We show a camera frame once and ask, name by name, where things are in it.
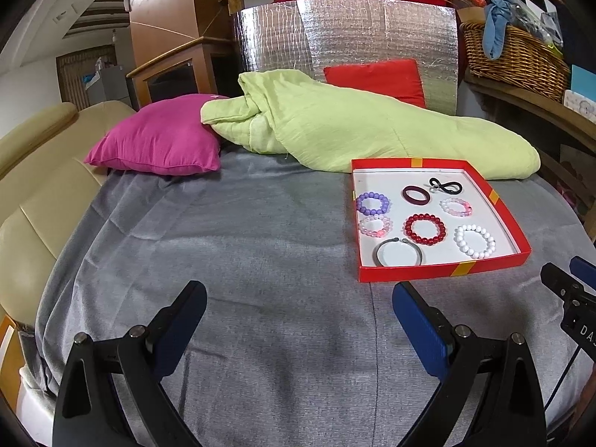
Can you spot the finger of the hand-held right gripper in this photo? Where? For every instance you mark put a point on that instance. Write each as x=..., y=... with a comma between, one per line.
x=563, y=284
x=584, y=267

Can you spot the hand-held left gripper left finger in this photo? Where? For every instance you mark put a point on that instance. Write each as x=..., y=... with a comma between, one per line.
x=186, y=316

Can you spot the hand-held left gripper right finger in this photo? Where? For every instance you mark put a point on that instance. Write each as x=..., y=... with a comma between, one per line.
x=419, y=330

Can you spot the grey bangle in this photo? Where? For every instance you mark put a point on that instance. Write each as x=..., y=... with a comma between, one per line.
x=379, y=251

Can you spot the red cardboard box tray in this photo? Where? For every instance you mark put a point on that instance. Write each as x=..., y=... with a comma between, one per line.
x=386, y=181

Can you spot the grey blanket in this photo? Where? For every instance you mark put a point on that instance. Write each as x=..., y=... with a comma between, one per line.
x=260, y=242

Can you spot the beige leather sofa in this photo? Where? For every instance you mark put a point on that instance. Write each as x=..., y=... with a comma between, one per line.
x=37, y=223

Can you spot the magenta pillow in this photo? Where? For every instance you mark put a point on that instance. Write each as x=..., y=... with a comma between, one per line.
x=158, y=139

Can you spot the pale blue box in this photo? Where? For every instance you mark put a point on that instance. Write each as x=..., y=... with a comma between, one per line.
x=582, y=88

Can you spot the dark wooden shelf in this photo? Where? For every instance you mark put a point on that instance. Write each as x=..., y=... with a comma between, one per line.
x=512, y=102

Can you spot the wicker basket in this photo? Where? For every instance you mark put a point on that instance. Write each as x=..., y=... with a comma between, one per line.
x=517, y=65

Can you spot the light green quilt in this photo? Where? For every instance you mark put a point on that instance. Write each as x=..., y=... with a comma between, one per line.
x=349, y=121

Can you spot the grey appliance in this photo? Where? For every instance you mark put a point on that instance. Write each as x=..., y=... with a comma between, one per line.
x=111, y=88

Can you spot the blue cloth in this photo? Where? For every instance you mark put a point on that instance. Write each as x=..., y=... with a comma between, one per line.
x=493, y=32

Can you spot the red cushion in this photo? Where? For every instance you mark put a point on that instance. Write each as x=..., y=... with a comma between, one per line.
x=372, y=77

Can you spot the clear plastic bag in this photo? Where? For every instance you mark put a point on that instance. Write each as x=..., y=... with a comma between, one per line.
x=535, y=14

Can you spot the brown slatted door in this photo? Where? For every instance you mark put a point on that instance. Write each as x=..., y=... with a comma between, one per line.
x=70, y=74

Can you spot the low wooden glass cabinet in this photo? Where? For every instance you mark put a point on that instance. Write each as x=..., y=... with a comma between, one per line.
x=205, y=46

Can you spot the silver foil board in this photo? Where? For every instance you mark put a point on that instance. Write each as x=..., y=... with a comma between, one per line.
x=279, y=37

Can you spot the tall wooden column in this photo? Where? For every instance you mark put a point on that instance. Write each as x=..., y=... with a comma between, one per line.
x=163, y=0

